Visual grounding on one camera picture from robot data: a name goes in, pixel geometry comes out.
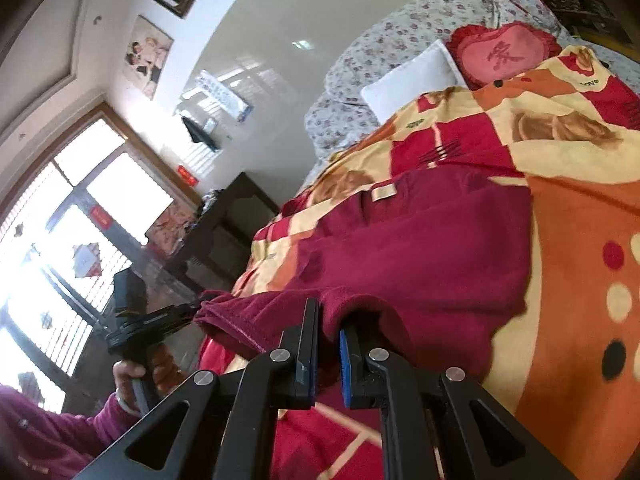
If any maroon fleece garment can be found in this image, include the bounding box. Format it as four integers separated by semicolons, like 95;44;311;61
195;167;532;379

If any magenta sleeve left forearm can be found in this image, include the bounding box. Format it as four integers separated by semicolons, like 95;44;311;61
1;386;140;479

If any person's left hand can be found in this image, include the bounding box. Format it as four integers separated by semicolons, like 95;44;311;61
112;342;189;413

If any dark wooden side table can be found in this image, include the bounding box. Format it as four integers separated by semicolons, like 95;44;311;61
164;172;280;294

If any floral quilt bundle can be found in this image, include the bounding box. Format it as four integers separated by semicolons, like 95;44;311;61
299;0;574;191

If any orange red patterned blanket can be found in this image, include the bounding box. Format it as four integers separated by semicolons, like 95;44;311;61
200;46;639;479

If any white pillow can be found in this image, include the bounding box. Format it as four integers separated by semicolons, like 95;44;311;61
360;40;466;126

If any red heart cushion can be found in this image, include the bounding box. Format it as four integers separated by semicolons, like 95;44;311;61
446;22;562;90

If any dark cloth hanging on wall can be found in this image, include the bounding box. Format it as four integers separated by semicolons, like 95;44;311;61
181;116;219;153

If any wall poster of people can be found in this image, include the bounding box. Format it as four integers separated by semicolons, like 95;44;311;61
122;15;174;100

